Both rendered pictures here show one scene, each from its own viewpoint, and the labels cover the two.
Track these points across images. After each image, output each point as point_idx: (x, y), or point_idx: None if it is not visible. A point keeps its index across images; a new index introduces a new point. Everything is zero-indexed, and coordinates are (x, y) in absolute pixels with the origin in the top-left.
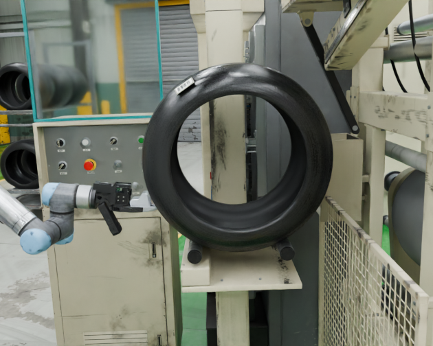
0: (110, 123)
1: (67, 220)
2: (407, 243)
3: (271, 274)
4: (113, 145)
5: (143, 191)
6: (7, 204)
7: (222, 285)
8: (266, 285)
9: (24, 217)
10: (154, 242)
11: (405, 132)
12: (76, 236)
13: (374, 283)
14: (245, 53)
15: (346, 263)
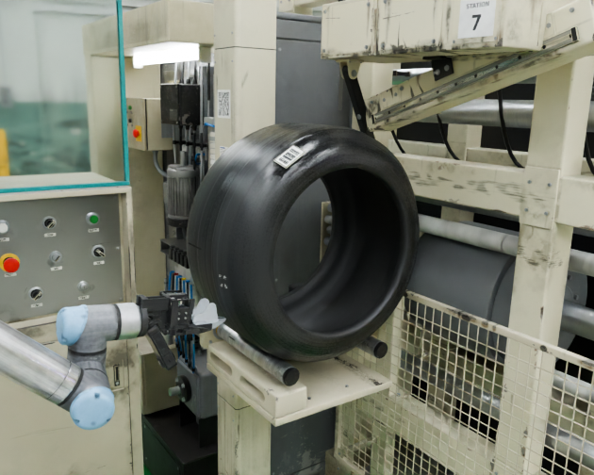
0: (52, 196)
1: (103, 362)
2: (437, 314)
3: (350, 378)
4: (47, 230)
5: (202, 301)
6: (41, 357)
7: (318, 405)
8: (360, 392)
9: (72, 373)
10: (117, 364)
11: (476, 204)
12: None
13: (395, 362)
14: (156, 89)
15: (422, 348)
